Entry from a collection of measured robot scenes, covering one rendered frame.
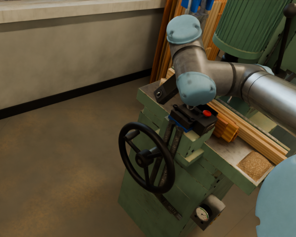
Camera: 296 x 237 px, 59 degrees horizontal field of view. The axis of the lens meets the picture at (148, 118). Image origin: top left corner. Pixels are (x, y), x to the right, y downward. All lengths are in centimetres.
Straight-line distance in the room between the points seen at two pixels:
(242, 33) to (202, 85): 40
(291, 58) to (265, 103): 61
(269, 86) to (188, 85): 15
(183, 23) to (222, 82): 15
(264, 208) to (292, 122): 23
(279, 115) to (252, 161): 51
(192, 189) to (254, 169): 30
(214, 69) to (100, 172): 147
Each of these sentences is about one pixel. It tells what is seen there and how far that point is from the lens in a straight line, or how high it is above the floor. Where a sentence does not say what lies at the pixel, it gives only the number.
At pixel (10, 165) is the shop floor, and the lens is 199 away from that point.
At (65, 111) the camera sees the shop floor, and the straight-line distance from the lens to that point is 232.
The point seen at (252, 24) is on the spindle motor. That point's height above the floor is 131.
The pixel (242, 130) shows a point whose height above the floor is 93.
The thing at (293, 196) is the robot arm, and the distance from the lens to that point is 25.
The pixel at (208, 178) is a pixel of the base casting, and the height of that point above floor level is 77.
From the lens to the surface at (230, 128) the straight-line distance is 101.
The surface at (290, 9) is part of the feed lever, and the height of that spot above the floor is 140.
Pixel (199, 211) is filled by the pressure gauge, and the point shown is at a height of 66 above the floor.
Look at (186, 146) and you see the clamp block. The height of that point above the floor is 92.
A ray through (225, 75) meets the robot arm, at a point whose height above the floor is 130.
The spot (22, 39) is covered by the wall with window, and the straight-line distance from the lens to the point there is 199.
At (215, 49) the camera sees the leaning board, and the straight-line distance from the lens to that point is 298.
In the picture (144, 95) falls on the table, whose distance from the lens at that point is 112.
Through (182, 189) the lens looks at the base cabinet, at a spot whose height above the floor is 60.
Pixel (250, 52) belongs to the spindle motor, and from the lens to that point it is 93.
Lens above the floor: 156
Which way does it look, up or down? 41 degrees down
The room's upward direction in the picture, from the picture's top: 16 degrees clockwise
